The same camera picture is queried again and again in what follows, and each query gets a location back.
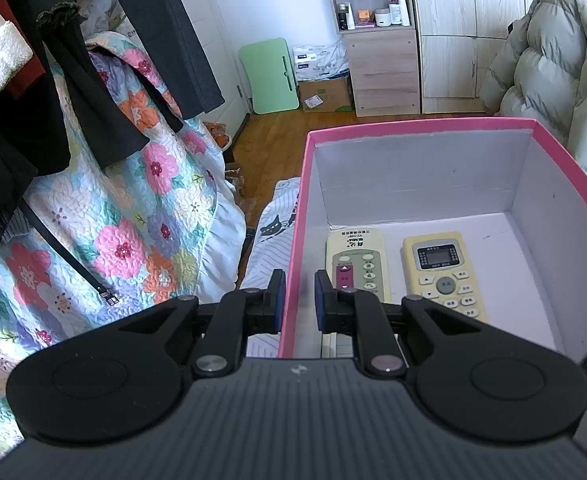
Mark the black long garment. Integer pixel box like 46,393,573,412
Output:
0,0,184,171

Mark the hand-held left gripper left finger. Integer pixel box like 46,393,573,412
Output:
118,269,288,378

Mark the light wood wardrobe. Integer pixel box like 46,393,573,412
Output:
406,0,587,116

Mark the pink cardboard box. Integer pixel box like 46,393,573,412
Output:
277,117,587,361

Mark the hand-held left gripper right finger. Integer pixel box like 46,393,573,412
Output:
314,269,481,378

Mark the wooden shelf unit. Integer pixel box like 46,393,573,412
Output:
323,0,421,118

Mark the white door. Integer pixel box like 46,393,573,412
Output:
163,0,251,126

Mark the grey puffer jacket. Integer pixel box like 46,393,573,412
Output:
478,0,587,173

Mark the black jacket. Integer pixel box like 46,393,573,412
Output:
0,75,71,256

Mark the floral quilt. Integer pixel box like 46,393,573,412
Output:
0,30,246,461

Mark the guitar print white blanket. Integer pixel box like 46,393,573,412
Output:
240,170,587,361

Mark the beige remote control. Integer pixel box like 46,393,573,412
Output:
326,229,391,306

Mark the yellowish remote control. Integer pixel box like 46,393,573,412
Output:
401,231,488,323

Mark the dark grey garment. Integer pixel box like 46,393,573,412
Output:
100,0,226,116

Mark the green folding table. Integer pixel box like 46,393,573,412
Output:
238,37,301,115

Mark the small cardboard box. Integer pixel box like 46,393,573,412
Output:
298,75,355,113

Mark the black belt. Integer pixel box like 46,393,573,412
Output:
20,200,121,308

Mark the white tissue pack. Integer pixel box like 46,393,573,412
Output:
292,42,350,81

